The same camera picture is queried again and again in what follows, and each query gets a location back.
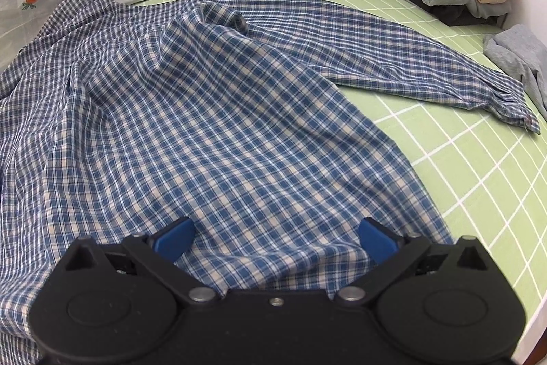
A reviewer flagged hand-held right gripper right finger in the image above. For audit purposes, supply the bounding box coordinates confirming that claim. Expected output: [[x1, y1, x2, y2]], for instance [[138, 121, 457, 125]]
[[331, 216, 489, 308]]

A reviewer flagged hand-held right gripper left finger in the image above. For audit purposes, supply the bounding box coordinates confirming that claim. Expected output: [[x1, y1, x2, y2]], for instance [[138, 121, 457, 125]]
[[63, 216, 224, 307]]

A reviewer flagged blue plaid shirt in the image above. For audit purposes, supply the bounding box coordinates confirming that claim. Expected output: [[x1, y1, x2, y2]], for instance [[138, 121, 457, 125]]
[[0, 0, 541, 365]]

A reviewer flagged green checked bed sheet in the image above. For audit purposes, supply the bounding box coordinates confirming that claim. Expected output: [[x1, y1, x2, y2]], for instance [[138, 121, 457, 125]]
[[128, 0, 547, 365]]

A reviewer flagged small grey garment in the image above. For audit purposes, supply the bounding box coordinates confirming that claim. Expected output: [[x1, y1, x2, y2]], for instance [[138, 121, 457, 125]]
[[484, 24, 547, 118]]

